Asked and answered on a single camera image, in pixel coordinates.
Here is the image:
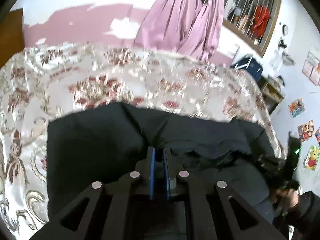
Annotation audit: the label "person's right hand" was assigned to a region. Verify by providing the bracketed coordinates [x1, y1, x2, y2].
[276, 189, 299, 211]

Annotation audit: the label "red hanging garment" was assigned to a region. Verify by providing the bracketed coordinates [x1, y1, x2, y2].
[251, 5, 270, 38]

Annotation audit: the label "black padded jacket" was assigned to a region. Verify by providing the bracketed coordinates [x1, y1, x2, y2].
[46, 101, 278, 240]

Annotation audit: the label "brown wooden headboard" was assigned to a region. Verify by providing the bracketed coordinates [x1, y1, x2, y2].
[0, 8, 25, 68]

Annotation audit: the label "wooden cubby shelf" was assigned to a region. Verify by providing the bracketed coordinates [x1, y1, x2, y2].
[257, 76, 285, 115]

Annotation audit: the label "round wall clock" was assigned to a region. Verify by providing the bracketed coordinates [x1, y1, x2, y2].
[282, 24, 289, 36]

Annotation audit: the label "wooden framed barred window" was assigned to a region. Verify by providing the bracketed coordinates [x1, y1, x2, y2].
[202, 0, 281, 57]

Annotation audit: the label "cartoon wall stickers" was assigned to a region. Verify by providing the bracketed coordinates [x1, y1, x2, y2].
[288, 45, 319, 171]

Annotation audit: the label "navy blue backpack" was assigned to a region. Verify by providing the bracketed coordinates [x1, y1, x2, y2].
[231, 56, 263, 82]

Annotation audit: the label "pink satin curtain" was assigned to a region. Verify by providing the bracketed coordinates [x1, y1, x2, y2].
[133, 0, 225, 61]

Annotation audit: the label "floral satin bedspread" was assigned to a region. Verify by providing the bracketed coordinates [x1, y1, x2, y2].
[1, 43, 286, 239]

